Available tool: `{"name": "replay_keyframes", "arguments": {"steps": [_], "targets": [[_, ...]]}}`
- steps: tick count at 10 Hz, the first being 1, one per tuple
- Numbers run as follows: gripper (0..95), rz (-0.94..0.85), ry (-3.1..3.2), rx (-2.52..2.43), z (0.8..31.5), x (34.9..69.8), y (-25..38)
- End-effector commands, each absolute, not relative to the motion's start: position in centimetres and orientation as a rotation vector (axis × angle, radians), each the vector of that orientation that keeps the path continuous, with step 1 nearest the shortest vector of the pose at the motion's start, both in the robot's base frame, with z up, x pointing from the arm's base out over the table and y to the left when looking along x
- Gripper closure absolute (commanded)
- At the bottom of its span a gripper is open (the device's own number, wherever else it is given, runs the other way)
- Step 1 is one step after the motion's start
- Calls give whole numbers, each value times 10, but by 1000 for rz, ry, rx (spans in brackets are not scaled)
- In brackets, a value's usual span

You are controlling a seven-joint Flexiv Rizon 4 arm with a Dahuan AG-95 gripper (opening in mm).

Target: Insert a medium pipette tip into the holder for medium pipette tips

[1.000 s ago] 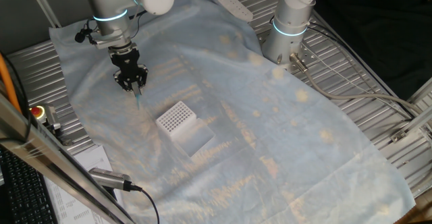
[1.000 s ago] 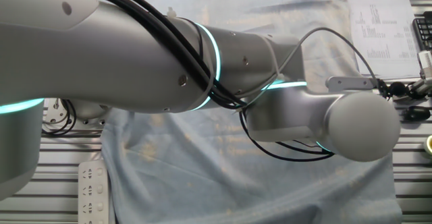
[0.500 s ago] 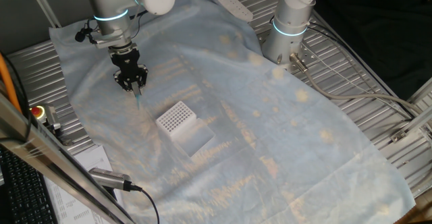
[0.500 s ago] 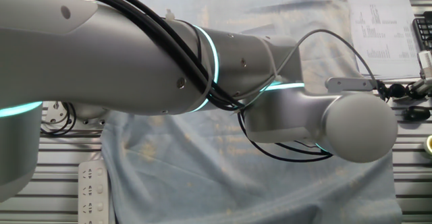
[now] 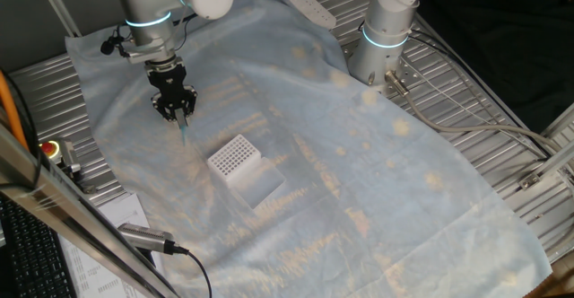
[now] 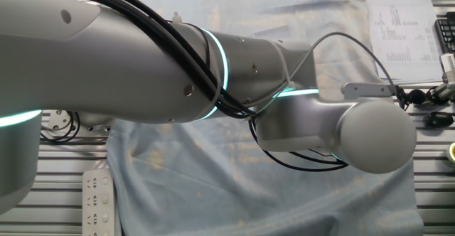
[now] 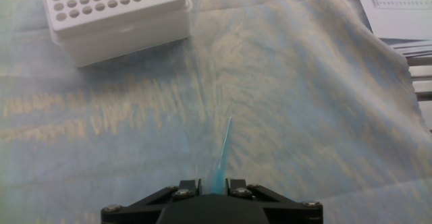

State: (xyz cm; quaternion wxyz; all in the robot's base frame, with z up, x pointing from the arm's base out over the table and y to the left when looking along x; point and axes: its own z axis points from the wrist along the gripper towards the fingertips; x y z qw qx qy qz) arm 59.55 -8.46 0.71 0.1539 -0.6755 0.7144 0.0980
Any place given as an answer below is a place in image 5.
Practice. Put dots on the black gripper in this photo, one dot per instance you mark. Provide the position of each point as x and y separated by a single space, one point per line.
168 80

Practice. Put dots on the blue pipette tip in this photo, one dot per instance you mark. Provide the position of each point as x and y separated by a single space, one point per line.
183 134

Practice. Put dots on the white pipette tip holder box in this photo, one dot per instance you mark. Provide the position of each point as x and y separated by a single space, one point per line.
233 156

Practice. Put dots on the printed paper stack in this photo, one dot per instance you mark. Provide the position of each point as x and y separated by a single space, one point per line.
127 210

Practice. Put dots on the red emergency stop button box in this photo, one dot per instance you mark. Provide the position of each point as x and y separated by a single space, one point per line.
48 147

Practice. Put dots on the light blue cloth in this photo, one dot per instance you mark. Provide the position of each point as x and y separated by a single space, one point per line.
359 177

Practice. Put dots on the black keyboard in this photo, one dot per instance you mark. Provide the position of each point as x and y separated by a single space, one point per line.
31 262

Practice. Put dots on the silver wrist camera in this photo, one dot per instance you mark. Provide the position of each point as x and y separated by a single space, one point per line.
148 55

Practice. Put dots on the silver ribbed camera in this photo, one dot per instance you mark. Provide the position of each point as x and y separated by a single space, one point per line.
143 237

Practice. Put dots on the aluminium frame bar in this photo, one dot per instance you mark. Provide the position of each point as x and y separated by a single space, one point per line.
67 217

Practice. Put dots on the grey diagonal frame strut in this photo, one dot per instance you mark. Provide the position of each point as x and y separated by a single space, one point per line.
56 4

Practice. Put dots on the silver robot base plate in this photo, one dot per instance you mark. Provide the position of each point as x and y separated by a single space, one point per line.
414 71

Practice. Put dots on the aluminium frame profile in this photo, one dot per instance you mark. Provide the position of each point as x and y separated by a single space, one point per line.
556 163

